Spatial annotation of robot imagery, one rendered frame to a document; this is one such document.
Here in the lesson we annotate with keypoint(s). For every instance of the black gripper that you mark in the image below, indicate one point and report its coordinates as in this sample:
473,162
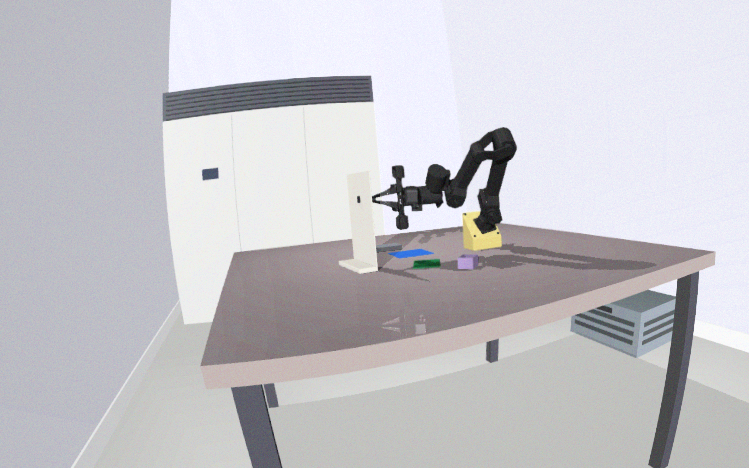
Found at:
402,220

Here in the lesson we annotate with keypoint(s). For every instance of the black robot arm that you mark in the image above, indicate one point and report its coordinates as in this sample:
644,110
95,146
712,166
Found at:
455,190

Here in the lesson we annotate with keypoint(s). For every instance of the blue flat square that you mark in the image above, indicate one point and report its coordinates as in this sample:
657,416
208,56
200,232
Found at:
410,253

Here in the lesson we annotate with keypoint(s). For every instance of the small purple cube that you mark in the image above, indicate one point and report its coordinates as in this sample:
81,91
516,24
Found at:
468,261

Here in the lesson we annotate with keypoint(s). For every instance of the green flat block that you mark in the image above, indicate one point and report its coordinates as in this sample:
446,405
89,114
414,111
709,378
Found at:
426,264

